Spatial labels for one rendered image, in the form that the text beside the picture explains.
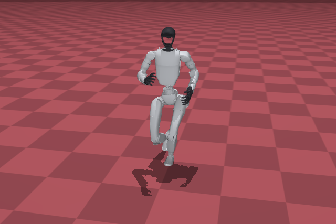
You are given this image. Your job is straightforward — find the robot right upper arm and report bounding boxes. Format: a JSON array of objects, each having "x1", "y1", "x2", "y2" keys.
[{"x1": 140, "y1": 51, "x2": 156, "y2": 76}]

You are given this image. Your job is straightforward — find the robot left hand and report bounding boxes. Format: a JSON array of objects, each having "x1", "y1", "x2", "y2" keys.
[{"x1": 181, "y1": 87, "x2": 193, "y2": 105}]

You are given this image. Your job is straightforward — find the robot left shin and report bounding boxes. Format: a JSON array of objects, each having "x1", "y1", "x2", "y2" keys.
[{"x1": 167, "y1": 132, "x2": 178, "y2": 157}]

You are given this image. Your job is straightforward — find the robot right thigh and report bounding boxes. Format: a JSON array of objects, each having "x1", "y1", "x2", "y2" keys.
[{"x1": 150, "y1": 96, "x2": 164, "y2": 143}]

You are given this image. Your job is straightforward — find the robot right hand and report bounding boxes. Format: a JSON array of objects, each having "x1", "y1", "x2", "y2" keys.
[{"x1": 144, "y1": 73, "x2": 157, "y2": 86}]

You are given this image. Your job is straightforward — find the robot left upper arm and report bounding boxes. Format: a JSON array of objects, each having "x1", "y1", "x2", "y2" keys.
[{"x1": 180, "y1": 51, "x2": 197, "y2": 77}]

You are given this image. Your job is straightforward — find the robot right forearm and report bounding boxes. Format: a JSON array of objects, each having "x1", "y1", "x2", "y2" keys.
[{"x1": 137, "y1": 71, "x2": 146, "y2": 85}]

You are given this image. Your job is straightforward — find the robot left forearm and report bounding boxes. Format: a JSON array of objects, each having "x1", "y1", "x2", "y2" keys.
[{"x1": 186, "y1": 70, "x2": 199, "y2": 92}]

